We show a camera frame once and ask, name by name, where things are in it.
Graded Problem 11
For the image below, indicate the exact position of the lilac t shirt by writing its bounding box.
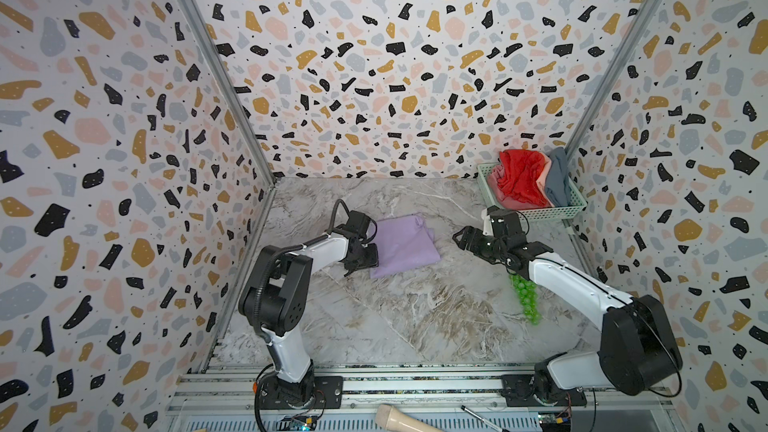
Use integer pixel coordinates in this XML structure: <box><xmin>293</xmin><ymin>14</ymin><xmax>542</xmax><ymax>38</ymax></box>
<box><xmin>370</xmin><ymin>214</ymin><xmax>441</xmax><ymax>279</ymax></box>

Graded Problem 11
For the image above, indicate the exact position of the mint green plastic basket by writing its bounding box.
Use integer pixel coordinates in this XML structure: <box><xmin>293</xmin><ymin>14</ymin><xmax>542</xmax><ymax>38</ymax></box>
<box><xmin>476</xmin><ymin>163</ymin><xmax>587</xmax><ymax>222</ymax></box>

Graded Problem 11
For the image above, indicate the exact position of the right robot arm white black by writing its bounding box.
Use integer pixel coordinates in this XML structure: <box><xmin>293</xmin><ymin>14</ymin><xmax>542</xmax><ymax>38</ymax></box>
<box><xmin>452</xmin><ymin>207</ymin><xmax>683</xmax><ymax>404</ymax></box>

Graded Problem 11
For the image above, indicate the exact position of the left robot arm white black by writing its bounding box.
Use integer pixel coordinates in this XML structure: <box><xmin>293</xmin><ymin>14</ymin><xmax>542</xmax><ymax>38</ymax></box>
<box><xmin>237</xmin><ymin>211</ymin><xmax>379</xmax><ymax>404</ymax></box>

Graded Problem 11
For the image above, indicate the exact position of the green plastic grape bunch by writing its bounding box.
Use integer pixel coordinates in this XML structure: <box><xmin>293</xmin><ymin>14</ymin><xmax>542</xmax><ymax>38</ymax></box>
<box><xmin>510</xmin><ymin>275</ymin><xmax>541</xmax><ymax>325</ymax></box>

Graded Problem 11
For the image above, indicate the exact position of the red t shirt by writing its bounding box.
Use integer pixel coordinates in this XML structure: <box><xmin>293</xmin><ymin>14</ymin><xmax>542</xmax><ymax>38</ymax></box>
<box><xmin>488</xmin><ymin>148</ymin><xmax>553</xmax><ymax>208</ymax></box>

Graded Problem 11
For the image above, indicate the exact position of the grey t shirt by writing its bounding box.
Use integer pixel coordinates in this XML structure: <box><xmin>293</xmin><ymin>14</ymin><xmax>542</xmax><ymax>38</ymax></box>
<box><xmin>544</xmin><ymin>147</ymin><xmax>569</xmax><ymax>207</ymax></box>

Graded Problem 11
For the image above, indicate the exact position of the metal screwdriver tool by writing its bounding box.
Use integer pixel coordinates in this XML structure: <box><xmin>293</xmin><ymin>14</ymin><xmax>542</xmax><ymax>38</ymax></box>
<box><xmin>460</xmin><ymin>405</ymin><xmax>507</xmax><ymax>432</ymax></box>

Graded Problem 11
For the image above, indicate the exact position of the small green circuit board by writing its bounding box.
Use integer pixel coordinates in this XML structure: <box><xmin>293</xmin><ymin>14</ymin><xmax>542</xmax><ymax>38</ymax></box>
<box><xmin>275</xmin><ymin>415</ymin><xmax>318</xmax><ymax>432</ymax></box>

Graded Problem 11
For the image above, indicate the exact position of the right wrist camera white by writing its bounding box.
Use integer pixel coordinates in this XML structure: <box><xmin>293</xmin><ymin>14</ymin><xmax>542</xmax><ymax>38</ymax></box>
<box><xmin>481</xmin><ymin>206</ymin><xmax>498</xmax><ymax>237</ymax></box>

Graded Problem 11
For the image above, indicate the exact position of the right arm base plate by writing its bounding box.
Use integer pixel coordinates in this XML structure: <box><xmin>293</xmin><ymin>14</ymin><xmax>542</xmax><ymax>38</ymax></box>
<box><xmin>500</xmin><ymin>373</ymin><xmax>588</xmax><ymax>407</ymax></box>

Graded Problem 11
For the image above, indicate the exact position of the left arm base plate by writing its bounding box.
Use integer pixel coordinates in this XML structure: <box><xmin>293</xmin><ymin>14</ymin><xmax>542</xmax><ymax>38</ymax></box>
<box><xmin>257</xmin><ymin>374</ymin><xmax>343</xmax><ymax>410</ymax></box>

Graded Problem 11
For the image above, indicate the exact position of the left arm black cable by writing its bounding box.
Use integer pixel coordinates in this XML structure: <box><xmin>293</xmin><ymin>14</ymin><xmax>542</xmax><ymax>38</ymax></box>
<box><xmin>251</xmin><ymin>199</ymin><xmax>352</xmax><ymax>432</ymax></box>

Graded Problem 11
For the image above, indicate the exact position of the beige cylindrical handle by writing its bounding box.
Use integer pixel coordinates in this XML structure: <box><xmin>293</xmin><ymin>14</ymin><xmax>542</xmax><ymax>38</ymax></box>
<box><xmin>375</xmin><ymin>404</ymin><xmax>441</xmax><ymax>432</ymax></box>

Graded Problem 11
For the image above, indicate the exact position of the right aluminium corner post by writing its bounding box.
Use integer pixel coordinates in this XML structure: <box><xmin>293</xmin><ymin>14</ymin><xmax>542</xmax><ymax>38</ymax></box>
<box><xmin>566</xmin><ymin>0</ymin><xmax>663</xmax><ymax>161</ymax></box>

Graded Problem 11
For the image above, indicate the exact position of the aluminium corner post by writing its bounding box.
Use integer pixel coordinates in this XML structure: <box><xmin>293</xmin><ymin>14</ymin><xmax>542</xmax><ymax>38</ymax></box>
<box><xmin>178</xmin><ymin>0</ymin><xmax>276</xmax><ymax>189</ymax></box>
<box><xmin>566</xmin><ymin>0</ymin><xmax>663</xmax><ymax>161</ymax></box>

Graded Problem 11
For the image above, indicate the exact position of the aluminium mounting rail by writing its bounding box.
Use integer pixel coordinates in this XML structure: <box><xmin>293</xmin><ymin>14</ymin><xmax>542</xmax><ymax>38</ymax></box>
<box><xmin>162</xmin><ymin>364</ymin><xmax>684</xmax><ymax>431</ymax></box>

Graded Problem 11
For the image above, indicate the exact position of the left aluminium corner post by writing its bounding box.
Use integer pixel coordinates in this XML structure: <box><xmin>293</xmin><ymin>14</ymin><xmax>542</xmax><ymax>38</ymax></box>
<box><xmin>178</xmin><ymin>0</ymin><xmax>276</xmax><ymax>189</ymax></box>

